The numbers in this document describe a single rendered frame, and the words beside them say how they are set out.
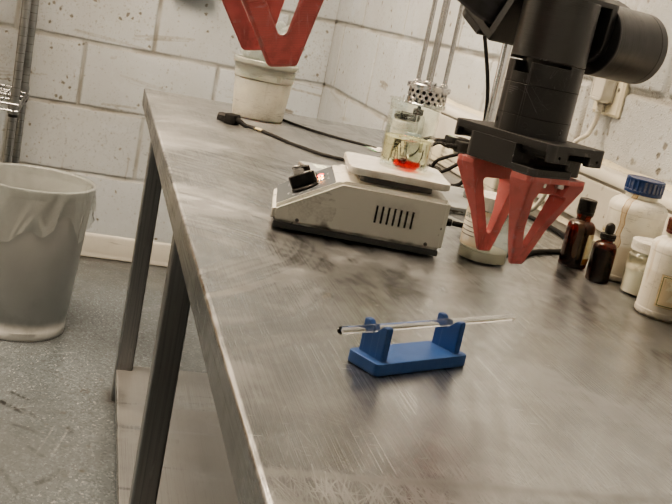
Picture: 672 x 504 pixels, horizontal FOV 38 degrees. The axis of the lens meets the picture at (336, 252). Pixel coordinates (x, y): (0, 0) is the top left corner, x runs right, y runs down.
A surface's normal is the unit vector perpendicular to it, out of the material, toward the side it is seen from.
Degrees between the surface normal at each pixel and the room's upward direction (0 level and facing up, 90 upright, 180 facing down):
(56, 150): 90
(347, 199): 90
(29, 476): 0
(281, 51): 100
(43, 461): 0
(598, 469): 0
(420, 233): 90
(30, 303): 94
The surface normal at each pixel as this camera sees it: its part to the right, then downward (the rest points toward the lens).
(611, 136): -0.95, -0.14
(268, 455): 0.20, -0.95
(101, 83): 0.22, 0.27
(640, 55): 0.47, 0.52
